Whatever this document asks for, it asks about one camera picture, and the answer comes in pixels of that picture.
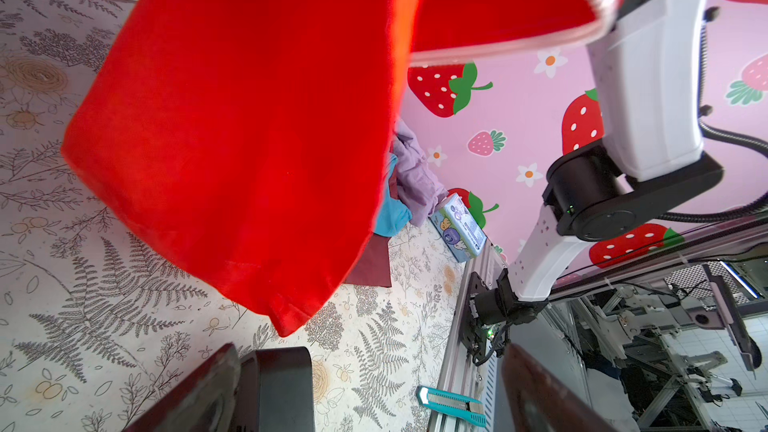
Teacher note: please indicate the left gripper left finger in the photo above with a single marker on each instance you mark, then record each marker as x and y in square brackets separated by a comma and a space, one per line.
[204, 401]

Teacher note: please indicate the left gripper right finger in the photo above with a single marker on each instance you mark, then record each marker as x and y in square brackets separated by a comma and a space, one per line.
[538, 401]

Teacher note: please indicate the red rainbow striped cloth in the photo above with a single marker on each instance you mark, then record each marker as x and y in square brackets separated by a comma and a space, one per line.
[246, 141]

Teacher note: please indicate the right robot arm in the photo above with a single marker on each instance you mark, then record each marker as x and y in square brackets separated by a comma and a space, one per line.
[649, 69]

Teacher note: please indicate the teal blue cloth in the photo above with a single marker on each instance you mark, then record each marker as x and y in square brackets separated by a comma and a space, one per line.
[393, 215]

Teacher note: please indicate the lavender cloth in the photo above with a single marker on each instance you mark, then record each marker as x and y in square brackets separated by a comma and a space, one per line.
[419, 189]

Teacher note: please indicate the teal utility knife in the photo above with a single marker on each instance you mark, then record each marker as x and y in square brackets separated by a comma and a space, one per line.
[453, 405]

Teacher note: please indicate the black alarm clock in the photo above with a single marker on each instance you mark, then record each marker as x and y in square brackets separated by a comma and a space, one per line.
[275, 391]

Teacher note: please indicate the tissue pack with cartoon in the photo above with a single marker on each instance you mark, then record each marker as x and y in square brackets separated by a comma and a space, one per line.
[458, 229]

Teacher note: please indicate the maroon shirt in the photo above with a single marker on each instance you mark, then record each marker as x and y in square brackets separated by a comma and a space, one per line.
[373, 267]

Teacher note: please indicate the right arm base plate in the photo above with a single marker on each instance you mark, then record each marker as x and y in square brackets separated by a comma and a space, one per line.
[485, 318]

